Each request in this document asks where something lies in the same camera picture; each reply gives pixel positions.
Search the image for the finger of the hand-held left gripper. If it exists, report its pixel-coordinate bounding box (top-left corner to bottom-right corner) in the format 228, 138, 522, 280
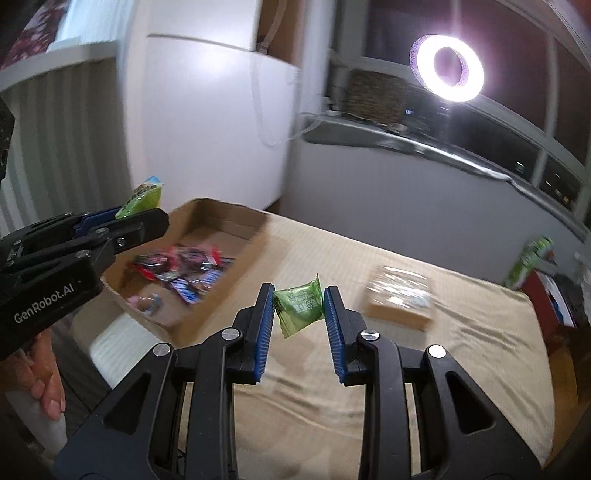
18, 207, 170, 278
0, 207, 139, 252

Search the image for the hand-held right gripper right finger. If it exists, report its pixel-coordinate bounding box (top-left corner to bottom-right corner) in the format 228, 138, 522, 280
323, 285, 542, 480

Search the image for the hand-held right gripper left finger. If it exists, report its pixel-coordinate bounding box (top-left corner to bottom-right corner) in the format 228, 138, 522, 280
53, 282, 276, 480

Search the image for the small green candy packet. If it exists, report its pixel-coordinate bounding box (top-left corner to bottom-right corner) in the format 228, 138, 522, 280
115, 176, 166, 220

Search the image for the green snack packet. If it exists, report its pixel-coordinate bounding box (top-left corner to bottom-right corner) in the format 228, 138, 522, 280
273, 273, 324, 340

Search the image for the pile of assorted snack packets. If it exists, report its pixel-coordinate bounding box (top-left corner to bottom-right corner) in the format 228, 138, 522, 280
131, 244, 236, 305

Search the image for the brown cardboard box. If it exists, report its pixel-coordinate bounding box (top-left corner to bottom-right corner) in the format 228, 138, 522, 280
99, 198, 275, 344

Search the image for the person's left hand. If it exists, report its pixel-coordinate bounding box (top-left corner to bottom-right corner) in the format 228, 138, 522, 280
6, 330, 66, 418

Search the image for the clear wrapped wafer block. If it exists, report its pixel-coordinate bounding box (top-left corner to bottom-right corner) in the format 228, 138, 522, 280
365, 265, 437, 332

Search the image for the small pink blue packet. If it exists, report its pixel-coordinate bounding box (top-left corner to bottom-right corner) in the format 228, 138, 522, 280
129, 294, 164, 318

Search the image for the white slatted headboard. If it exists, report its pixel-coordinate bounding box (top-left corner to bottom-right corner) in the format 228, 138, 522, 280
0, 58, 139, 236

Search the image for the white wardrobe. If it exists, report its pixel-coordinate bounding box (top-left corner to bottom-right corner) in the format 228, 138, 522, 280
117, 0, 303, 214

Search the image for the red floral cloth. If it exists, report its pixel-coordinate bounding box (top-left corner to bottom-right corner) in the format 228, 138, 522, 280
0, 0, 75, 70

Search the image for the red box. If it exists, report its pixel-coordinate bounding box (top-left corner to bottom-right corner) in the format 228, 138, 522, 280
519, 270, 591, 329

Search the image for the woven basket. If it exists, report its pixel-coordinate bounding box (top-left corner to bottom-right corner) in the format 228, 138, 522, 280
344, 69, 409, 126

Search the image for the white cable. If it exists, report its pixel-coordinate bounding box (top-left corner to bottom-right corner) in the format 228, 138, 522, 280
249, 32, 333, 148

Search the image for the ring light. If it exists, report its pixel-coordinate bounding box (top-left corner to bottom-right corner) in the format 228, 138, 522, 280
410, 33, 485, 103

